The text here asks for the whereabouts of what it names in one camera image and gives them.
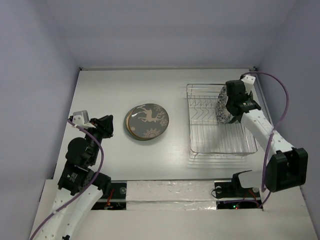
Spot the foil covered front bar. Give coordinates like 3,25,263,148
125,180,217,211

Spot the beige bird painted plate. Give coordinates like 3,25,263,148
125,107,143,141

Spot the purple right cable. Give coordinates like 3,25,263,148
241,71,290,209

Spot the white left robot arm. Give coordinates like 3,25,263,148
30,110,114,240

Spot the dark reindeer gold-rim plate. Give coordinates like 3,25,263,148
128,103,169,141

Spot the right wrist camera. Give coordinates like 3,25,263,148
240,74,256,94

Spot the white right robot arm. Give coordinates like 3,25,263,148
225,75,308,193

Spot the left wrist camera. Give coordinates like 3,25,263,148
70,110,93,129

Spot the metal wire dish rack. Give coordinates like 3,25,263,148
186,83,258,158

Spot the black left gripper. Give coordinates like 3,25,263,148
83,113,114,164

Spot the blue floral white plate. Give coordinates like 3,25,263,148
216,85,234,124

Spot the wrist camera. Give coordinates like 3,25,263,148
240,74,256,94
70,110,93,129

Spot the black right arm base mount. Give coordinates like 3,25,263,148
211,170,260,199

